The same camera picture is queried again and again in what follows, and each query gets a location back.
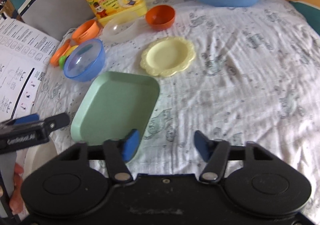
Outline round white plate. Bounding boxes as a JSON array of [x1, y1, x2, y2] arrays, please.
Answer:
[[23, 140, 57, 179]]

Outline dark orange small bowl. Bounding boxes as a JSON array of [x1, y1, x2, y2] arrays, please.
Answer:
[[145, 5, 176, 31]]

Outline person's left hand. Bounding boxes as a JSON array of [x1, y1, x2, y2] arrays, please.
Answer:
[[9, 163, 24, 215]]

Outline light green toy fruit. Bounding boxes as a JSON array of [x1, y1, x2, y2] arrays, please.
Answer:
[[59, 55, 67, 69]]

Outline white instruction sheet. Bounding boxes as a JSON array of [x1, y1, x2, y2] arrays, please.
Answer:
[[0, 18, 60, 122]]

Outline white patterned cloth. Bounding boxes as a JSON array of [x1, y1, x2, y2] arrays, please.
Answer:
[[30, 0, 320, 223]]

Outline clear plastic bowl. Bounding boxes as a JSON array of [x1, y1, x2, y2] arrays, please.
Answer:
[[102, 12, 139, 43]]

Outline orange round cup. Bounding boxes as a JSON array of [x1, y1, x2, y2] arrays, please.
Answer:
[[72, 19, 100, 44]]

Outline square green plate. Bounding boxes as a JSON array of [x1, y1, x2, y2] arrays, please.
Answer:
[[71, 71, 160, 145]]

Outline yellow flower-shaped saucer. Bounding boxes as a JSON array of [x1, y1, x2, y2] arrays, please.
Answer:
[[140, 37, 196, 77]]

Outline orange shallow dish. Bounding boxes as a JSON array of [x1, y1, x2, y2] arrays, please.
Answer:
[[50, 39, 71, 67]]

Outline blue translucent bowl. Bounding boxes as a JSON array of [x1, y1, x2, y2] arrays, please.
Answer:
[[63, 39, 106, 82]]

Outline yellow toy banana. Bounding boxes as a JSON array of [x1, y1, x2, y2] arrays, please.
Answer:
[[66, 45, 78, 56]]

